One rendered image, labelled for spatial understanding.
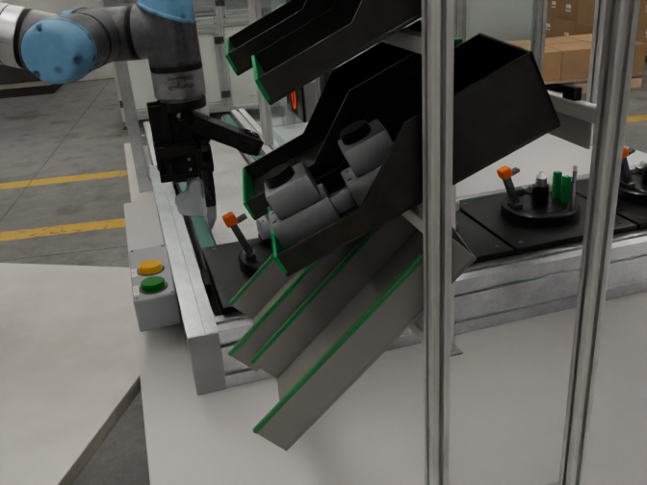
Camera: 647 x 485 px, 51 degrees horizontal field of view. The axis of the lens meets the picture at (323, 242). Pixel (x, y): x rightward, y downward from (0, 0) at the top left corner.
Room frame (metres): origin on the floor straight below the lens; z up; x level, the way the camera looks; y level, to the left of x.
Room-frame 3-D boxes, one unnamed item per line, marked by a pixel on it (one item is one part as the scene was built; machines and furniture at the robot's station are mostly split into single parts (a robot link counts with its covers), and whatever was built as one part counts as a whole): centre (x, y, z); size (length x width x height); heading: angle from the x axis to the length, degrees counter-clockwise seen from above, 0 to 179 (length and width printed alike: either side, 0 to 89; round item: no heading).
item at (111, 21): (1.00, 0.30, 1.36); 0.11 x 0.11 x 0.08; 86
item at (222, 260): (1.05, 0.07, 0.96); 0.24 x 0.24 x 0.02; 15
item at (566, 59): (6.50, -2.38, 0.20); 1.20 x 0.80 x 0.41; 96
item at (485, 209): (1.18, -0.41, 1.01); 0.24 x 0.24 x 0.13; 15
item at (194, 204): (1.00, 0.19, 1.10); 0.06 x 0.03 x 0.09; 105
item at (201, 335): (1.27, 0.29, 0.91); 0.89 x 0.06 x 0.11; 15
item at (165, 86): (1.01, 0.19, 1.29); 0.08 x 0.08 x 0.05
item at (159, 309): (1.07, 0.30, 0.93); 0.21 x 0.07 x 0.06; 15
